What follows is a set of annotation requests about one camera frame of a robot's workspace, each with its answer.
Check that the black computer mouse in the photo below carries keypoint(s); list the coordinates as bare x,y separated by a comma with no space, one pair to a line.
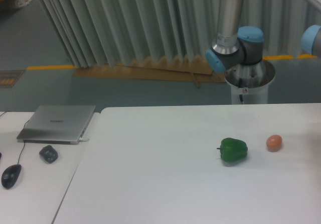
10,176

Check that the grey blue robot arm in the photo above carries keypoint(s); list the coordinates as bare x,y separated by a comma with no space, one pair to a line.
246,28

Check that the brown cardboard sheet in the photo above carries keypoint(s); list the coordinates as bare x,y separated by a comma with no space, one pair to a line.
196,71

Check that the green bell pepper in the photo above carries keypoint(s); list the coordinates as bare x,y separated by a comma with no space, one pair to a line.
232,150

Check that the white usb plug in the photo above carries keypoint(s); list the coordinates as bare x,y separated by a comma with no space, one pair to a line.
83,140

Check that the grey green pleated curtain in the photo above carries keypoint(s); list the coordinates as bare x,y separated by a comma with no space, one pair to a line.
120,31

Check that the silver closed laptop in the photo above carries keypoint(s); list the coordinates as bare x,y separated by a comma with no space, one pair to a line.
59,124

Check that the brown egg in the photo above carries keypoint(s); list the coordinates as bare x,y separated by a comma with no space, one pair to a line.
274,143

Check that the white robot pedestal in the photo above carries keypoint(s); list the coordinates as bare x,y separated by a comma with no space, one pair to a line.
250,84

